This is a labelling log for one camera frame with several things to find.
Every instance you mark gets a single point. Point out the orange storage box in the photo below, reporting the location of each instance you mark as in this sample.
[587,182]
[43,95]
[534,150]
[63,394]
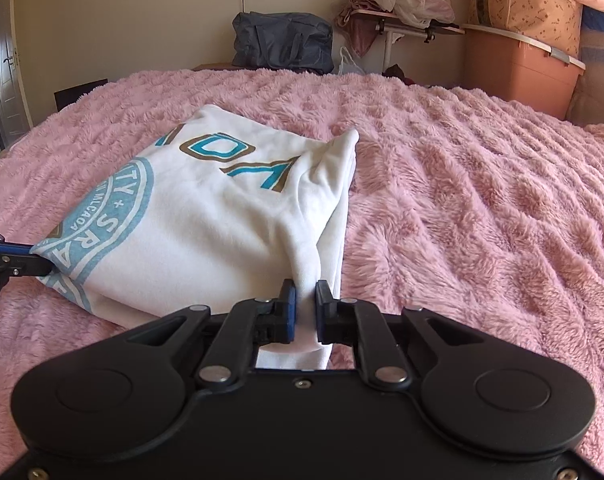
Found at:
[521,75]

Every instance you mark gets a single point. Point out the blue striped fabric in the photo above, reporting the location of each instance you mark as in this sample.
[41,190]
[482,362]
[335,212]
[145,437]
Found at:
[601,65]

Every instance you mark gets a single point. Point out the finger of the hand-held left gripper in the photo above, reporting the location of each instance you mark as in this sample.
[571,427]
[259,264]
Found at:
[22,264]
[12,249]

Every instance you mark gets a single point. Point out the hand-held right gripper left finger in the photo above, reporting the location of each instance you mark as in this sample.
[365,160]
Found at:
[291,317]

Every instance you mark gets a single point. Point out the dark red cloth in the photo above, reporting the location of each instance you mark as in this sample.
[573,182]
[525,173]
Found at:
[397,73]

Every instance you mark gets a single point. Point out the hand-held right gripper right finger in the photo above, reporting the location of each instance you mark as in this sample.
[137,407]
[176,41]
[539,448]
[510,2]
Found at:
[321,317]

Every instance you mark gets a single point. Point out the white printed sweatshirt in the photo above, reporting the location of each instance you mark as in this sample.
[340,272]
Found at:
[207,210]

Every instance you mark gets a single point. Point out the white room door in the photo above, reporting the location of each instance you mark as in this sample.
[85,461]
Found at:
[4,60]

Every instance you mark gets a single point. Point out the patterned beige storage bag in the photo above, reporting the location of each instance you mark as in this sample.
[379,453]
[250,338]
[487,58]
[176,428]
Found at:
[526,5]

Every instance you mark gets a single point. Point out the white plastic bag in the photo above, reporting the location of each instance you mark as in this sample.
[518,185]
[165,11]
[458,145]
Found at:
[351,62]

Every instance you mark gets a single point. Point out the dark blue duffel bag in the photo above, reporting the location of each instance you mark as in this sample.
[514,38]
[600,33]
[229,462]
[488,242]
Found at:
[282,42]

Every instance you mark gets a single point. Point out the pink hanging cloth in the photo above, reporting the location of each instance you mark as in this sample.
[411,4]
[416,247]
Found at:
[357,32]

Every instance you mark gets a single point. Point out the pink fluffy blanket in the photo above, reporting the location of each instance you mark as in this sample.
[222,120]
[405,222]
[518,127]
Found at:
[456,200]

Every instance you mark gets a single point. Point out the brown wooden stand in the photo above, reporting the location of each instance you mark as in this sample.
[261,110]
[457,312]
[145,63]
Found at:
[214,66]

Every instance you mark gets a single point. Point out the white folding table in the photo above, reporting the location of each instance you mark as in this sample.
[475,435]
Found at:
[406,30]

